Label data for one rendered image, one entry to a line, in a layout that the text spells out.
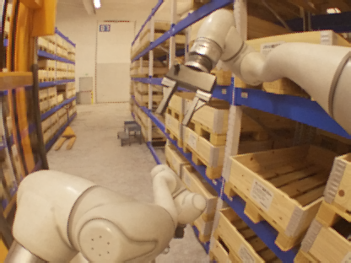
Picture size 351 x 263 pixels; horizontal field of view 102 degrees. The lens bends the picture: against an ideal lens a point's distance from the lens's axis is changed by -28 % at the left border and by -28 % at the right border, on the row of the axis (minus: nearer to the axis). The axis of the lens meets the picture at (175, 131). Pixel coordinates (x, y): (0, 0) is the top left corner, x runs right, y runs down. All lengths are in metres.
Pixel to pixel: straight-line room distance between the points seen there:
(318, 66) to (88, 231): 0.35
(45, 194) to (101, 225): 0.15
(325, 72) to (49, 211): 0.43
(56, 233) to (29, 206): 0.07
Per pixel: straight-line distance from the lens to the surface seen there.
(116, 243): 0.25
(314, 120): 1.10
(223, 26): 0.61
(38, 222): 0.36
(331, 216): 1.06
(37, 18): 1.32
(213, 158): 1.85
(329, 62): 0.25
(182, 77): 0.54
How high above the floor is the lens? 2.12
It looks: 16 degrees down
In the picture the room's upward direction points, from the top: 2 degrees clockwise
